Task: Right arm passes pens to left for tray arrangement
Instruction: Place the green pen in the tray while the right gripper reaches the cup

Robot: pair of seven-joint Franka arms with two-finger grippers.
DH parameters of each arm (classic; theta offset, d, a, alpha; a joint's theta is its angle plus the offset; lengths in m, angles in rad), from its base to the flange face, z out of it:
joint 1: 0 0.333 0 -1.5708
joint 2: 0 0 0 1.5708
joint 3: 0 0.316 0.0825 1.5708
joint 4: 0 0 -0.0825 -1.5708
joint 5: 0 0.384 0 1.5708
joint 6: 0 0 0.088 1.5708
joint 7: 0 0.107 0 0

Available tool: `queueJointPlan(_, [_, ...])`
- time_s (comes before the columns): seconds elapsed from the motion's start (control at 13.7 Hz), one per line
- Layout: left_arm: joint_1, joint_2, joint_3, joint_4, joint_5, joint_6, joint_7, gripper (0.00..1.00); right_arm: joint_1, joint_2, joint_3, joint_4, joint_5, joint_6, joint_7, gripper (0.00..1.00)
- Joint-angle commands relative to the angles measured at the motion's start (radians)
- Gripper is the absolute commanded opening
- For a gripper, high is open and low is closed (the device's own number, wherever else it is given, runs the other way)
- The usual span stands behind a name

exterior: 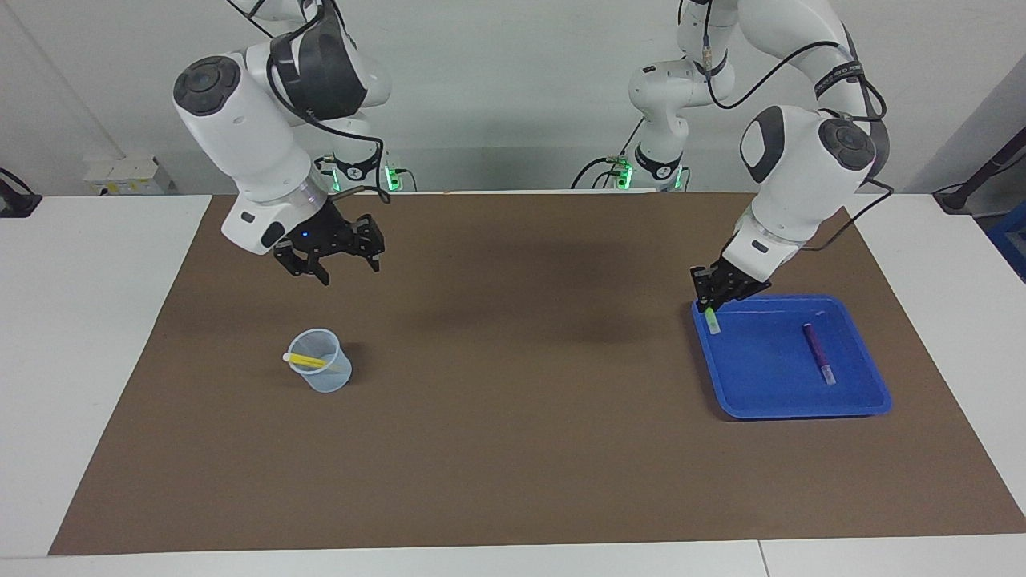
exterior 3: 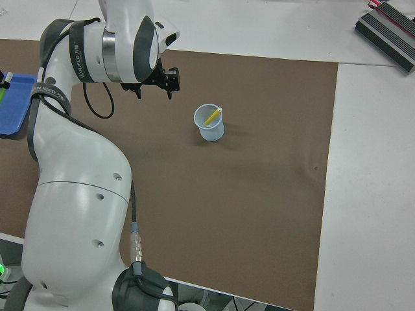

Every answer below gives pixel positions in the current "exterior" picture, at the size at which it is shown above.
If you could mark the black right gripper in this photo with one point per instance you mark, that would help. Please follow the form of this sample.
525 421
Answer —
325 232

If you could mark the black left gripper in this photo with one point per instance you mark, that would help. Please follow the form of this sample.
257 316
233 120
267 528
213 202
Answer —
741 280

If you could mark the green pen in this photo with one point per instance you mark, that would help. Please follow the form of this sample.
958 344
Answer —
712 322

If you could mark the yellow pen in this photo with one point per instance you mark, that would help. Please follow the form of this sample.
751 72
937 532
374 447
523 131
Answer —
309 361

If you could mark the purple pen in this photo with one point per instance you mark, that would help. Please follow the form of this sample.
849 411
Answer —
819 353

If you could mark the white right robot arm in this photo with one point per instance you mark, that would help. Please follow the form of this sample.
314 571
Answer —
248 128

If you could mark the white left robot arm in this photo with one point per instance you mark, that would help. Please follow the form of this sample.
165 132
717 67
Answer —
801 168

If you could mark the blue plastic tray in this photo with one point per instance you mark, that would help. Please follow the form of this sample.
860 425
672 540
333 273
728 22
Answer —
769 377

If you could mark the clear plastic cup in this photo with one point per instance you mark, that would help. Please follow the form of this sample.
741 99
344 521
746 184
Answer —
330 378

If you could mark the brown table mat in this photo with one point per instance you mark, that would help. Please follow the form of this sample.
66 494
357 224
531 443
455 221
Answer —
513 449

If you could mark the black stand pole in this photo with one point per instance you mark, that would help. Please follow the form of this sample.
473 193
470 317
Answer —
986 172

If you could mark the blue storage bin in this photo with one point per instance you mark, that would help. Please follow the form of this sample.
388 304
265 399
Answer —
1011 236

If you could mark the white wall socket box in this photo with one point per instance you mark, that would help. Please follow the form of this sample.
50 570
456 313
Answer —
124 176

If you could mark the black clamp mount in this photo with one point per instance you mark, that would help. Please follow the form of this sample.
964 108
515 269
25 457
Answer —
16 204

